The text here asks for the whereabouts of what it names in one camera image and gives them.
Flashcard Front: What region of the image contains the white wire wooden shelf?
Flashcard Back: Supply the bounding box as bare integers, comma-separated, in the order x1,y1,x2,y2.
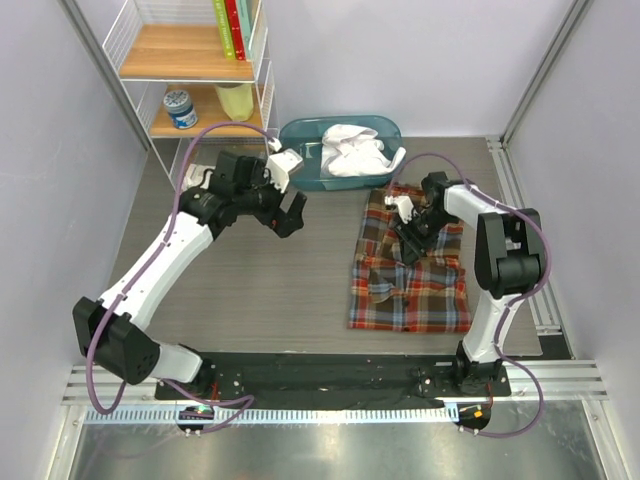
102,1,279,182

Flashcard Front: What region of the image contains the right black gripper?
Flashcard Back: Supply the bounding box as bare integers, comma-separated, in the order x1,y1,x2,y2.
393,210,455,267

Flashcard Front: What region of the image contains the plaid flannel long sleeve shirt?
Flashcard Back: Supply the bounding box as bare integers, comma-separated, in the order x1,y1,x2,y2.
348,188,472,334

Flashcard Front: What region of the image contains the white long sleeve shirt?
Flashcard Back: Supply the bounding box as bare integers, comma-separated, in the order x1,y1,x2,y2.
320,124,406,177

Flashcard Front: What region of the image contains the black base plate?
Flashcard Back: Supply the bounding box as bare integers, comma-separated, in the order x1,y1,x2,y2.
154,351,512,401

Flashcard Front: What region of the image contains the yellow plastic container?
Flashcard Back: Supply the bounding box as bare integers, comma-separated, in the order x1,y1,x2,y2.
215,83,254,122

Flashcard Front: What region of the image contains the teal plastic basin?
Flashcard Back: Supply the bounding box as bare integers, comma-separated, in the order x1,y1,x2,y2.
280,115,404,191

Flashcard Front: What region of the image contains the red book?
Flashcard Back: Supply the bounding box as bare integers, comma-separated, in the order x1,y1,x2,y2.
225,0,246,61

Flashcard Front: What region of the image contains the blue white jar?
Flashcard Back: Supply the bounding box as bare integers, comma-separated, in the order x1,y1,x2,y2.
163,90,198,130

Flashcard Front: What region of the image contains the grey white booklet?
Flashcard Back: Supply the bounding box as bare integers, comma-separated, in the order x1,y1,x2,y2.
181,163,215,191

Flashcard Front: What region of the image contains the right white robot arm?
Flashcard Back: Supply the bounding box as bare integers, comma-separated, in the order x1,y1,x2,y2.
384,172,549,396

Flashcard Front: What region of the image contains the white slotted cable duct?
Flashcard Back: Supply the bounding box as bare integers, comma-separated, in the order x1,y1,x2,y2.
84,403,459,426

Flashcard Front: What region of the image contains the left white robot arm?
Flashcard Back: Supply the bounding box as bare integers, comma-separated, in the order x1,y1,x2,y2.
72,149,306,399

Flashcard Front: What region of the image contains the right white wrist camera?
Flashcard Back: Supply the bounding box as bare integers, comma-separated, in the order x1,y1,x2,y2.
384,195,416,224

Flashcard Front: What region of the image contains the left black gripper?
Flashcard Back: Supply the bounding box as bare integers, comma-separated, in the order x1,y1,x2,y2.
234,160,304,237

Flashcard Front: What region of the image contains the teal book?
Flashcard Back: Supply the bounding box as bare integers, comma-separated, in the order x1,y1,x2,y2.
236,0,254,51

